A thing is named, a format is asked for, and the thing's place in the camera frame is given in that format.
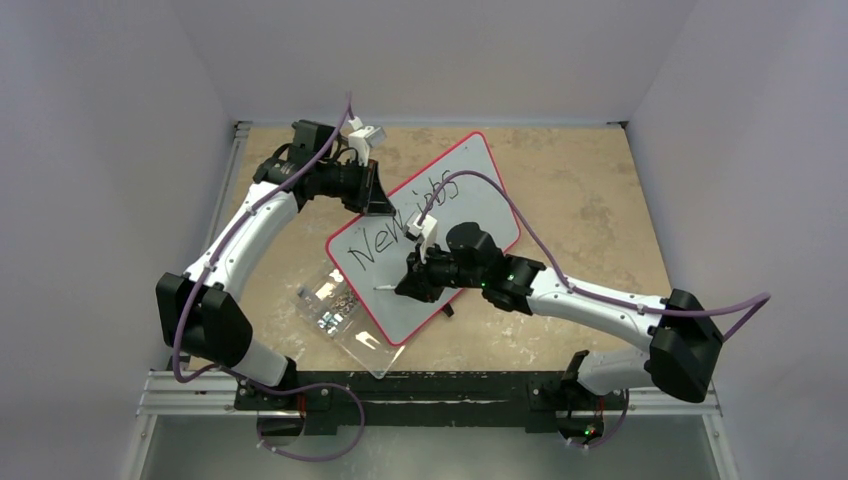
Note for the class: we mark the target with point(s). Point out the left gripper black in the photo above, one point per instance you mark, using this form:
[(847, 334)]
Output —
[(370, 197)]

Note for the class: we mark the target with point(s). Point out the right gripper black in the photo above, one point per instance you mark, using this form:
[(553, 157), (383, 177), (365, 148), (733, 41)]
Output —
[(421, 279)]

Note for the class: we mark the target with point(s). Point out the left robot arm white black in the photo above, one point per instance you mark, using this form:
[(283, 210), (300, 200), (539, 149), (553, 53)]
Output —
[(198, 307)]

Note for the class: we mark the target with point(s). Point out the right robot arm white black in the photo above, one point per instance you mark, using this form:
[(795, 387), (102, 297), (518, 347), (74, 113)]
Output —
[(673, 343)]

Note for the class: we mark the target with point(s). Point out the clear plastic screw box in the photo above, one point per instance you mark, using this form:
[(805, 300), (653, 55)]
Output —
[(328, 303)]

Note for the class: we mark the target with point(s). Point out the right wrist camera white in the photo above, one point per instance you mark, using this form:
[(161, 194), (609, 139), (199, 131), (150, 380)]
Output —
[(421, 229)]

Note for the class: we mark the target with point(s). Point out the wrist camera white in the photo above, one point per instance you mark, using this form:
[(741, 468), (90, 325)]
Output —
[(421, 229), (364, 138)]

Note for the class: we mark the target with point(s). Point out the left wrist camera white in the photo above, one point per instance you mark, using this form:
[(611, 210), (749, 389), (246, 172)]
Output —
[(364, 138)]

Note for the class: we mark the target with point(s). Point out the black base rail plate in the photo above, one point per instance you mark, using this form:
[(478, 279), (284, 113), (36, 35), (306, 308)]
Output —
[(534, 401)]

